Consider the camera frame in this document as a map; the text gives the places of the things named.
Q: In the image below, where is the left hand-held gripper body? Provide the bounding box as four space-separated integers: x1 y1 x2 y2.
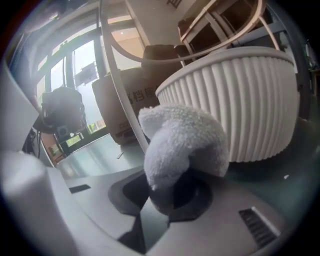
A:
41 86 87 143

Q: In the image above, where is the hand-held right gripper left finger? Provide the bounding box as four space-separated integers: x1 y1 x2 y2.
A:
46 166 151 241

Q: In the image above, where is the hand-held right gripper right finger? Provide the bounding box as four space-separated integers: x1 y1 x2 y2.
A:
147 169 288 256

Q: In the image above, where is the white fluffy cloth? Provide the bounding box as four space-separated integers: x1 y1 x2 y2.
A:
137 103 230 221

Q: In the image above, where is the paper window notice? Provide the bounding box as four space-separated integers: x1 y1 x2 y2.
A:
74 61 97 86

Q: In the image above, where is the printed large cardboard box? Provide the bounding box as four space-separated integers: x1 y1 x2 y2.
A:
91 67 163 146

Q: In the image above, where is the tall plain cardboard box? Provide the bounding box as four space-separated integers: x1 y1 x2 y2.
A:
141 44 181 73

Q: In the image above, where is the black window frame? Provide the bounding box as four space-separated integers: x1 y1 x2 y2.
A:
32 27 106 151

